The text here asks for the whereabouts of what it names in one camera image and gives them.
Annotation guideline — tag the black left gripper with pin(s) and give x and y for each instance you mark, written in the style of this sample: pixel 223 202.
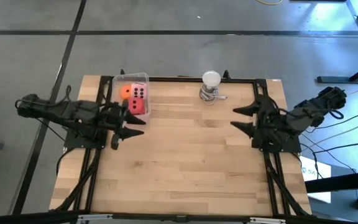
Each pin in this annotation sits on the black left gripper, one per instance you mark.
pixel 112 119

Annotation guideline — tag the white box with logo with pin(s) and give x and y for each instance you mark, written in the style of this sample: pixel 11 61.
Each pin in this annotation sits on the white box with logo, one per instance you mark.
pixel 317 171

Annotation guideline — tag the black aluminium table frame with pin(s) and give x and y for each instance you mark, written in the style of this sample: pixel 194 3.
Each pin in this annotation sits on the black aluminium table frame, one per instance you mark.
pixel 179 79

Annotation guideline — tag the large red foam die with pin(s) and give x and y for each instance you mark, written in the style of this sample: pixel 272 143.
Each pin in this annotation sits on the large red foam die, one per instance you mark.
pixel 137 105

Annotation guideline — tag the black T-shaped table leg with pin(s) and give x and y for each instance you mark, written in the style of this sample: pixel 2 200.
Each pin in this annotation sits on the black T-shaped table leg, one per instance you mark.
pixel 340 79

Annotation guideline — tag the large orange foam die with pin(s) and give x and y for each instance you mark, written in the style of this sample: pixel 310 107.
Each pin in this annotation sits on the large orange foam die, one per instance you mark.
pixel 125 92

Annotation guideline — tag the large pink foam die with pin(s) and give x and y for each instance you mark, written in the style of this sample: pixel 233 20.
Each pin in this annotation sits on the large pink foam die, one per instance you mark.
pixel 139 91

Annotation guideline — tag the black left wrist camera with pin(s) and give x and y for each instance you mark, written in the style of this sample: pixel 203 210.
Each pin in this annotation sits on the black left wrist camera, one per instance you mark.
pixel 115 143

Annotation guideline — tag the clear plastic bin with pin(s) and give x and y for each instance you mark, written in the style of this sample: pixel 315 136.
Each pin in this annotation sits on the clear plastic bin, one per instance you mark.
pixel 130 77

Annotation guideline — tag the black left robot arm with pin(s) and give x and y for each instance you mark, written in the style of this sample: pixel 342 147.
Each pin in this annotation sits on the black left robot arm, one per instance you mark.
pixel 67 113

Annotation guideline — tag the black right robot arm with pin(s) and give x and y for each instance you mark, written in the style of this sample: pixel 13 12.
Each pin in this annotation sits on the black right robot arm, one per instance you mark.
pixel 312 109

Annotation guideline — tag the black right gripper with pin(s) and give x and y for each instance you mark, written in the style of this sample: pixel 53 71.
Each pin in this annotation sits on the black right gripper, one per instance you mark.
pixel 269 127

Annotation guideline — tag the white mushroom lamp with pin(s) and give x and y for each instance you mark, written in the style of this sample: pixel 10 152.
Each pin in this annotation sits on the white mushroom lamp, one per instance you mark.
pixel 211 77

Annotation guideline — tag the black crossbar with silver brackets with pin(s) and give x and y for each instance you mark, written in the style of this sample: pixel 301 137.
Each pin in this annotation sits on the black crossbar with silver brackets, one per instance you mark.
pixel 179 218

